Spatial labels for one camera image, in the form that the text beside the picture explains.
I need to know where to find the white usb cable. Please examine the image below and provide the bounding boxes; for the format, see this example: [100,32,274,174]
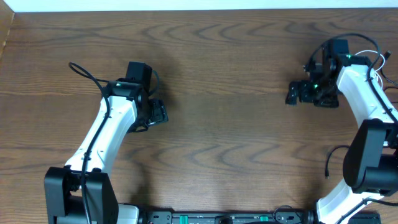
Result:
[354,49,386,90]

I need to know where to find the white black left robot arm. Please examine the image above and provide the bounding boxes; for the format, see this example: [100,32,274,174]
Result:
[44,78,168,223]

